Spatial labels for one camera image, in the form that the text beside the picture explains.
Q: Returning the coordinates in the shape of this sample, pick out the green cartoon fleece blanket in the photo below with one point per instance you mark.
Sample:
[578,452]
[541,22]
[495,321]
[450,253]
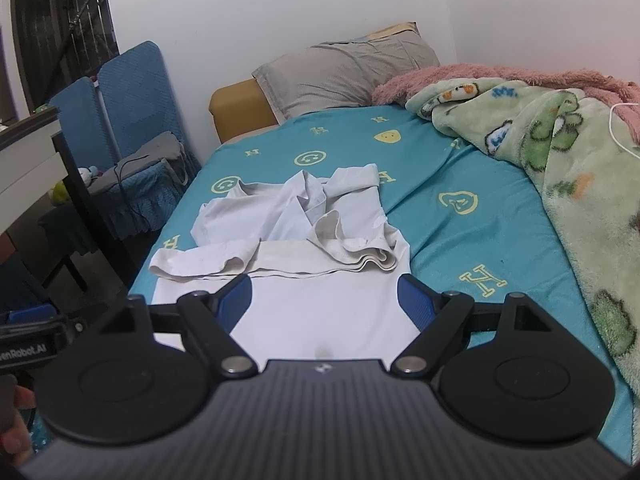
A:
[585,167]

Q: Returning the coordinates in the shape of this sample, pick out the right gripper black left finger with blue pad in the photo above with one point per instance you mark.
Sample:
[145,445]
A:
[204,321]

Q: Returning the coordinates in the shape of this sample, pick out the dark window with grille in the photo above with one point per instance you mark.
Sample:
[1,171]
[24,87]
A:
[58,42]

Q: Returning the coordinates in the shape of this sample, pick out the white desk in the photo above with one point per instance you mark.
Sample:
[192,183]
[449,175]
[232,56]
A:
[30,164]

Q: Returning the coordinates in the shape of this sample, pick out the teal patterned bed sheet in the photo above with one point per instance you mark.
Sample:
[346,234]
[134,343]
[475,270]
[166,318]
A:
[472,223]

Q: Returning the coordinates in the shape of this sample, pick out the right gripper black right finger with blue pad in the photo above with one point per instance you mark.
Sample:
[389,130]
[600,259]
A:
[447,320]

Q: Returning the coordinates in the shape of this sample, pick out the yellow-brown bed headboard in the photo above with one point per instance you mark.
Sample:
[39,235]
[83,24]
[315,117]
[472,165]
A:
[239,109]

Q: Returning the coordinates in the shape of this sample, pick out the grey bag on chair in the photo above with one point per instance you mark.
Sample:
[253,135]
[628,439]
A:
[162,148]

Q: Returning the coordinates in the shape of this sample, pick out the yellow pillow behind grey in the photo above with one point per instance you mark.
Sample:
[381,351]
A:
[387,32]

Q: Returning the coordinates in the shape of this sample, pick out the person's left hand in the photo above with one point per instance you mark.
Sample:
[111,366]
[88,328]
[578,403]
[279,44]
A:
[16,441]

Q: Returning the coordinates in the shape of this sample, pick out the white long-sleeve shirt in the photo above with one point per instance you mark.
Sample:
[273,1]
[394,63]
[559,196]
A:
[322,259]

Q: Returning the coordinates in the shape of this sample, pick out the blue folding chair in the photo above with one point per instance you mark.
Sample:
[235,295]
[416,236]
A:
[110,118]

